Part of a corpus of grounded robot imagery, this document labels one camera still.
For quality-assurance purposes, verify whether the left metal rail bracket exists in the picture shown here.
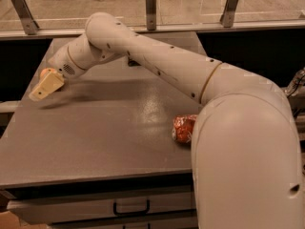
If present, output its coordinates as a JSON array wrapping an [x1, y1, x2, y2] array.
[[11, 0, 39, 35]]

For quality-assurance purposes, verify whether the orange fruit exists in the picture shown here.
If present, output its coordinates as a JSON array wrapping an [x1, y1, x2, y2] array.
[[39, 68, 56, 79]]

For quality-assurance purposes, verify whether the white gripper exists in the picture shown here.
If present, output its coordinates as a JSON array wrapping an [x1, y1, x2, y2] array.
[[29, 44, 85, 101]]

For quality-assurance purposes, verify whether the crushed red soda can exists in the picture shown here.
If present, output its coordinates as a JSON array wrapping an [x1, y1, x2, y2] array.
[[172, 114, 197, 144]]

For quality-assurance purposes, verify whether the right metal rail bracket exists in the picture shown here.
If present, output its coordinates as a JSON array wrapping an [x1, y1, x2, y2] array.
[[220, 0, 239, 28]]

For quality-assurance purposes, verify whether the black drawer handle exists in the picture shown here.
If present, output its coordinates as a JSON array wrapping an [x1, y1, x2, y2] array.
[[112, 199, 151, 217]]

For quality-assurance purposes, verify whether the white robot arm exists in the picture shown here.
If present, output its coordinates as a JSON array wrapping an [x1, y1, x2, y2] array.
[[30, 12, 304, 229]]

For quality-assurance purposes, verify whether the middle metal rail bracket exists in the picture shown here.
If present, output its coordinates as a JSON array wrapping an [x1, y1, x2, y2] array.
[[145, 0, 156, 31]]

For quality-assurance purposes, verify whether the grey drawer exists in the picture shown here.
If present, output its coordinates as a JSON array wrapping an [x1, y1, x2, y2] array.
[[8, 186, 195, 224], [49, 212, 198, 229]]

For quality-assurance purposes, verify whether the metal rail bracket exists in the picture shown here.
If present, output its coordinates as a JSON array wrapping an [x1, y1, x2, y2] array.
[[11, 0, 39, 35], [220, 0, 239, 28], [145, 0, 156, 31]]

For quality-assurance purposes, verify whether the grey upper drawer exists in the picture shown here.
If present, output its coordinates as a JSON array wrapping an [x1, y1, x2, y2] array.
[[8, 186, 195, 224]]

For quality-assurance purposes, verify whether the grey lower drawer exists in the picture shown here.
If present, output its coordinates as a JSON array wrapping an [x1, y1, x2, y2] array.
[[49, 212, 198, 229]]

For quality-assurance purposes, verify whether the grey horizontal rail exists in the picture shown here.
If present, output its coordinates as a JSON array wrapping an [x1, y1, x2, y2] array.
[[0, 19, 305, 41]]

